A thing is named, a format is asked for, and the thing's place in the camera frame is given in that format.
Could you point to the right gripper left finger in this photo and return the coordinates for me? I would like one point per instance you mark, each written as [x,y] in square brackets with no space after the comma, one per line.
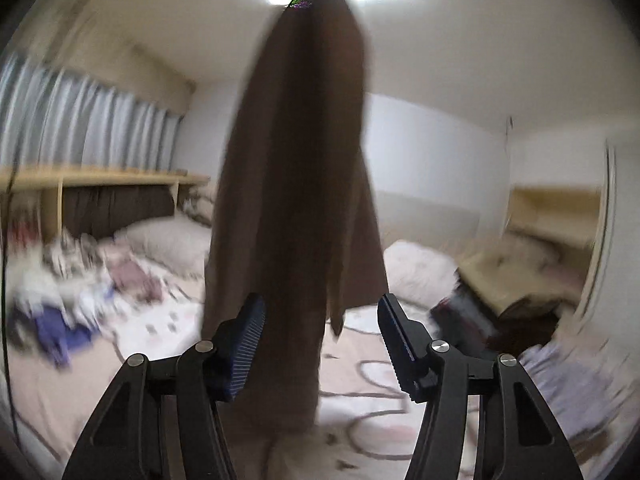
[123,438]

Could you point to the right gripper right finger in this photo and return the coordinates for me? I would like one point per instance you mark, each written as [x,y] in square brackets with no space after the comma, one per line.
[518,436]

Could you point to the pink brown garment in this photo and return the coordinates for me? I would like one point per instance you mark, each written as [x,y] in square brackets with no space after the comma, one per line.
[294,216]

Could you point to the dark folded clothes stack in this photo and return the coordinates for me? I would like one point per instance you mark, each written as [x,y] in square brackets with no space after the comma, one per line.
[470,325]

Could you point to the patterned crumpled clothes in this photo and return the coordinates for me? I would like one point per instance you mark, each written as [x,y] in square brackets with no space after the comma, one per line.
[117,272]

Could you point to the lavender folded garment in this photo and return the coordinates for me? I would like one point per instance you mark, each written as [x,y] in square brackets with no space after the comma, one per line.
[577,394]

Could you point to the purple garment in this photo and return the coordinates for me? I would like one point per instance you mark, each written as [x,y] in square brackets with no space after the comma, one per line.
[57,340]

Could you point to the white slatted door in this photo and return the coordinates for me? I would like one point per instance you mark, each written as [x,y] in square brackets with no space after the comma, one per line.
[612,303]

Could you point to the bear print bed sheet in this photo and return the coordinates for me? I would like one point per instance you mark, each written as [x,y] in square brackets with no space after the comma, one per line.
[365,427]

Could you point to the khaki folded garment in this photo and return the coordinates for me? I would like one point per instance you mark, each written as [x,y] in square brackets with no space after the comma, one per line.
[518,276]

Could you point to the grey quilted pillow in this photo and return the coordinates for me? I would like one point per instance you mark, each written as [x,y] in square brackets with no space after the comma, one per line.
[178,243]

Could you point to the cream white garment pile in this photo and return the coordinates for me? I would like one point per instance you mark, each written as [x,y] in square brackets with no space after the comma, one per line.
[52,277]

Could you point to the small fluffy white pillow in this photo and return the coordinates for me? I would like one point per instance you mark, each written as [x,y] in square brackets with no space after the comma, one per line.
[421,275]

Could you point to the folded beige blanket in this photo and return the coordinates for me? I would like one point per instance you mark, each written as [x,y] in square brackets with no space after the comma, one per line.
[199,203]

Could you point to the wooden corner shelf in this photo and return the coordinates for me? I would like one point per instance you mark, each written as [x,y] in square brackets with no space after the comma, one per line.
[568,217]

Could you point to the wooden side shelf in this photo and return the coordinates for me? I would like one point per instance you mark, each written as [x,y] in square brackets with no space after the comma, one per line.
[39,202]

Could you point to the pale blue curtain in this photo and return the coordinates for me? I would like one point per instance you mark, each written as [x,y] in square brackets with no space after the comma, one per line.
[57,117]

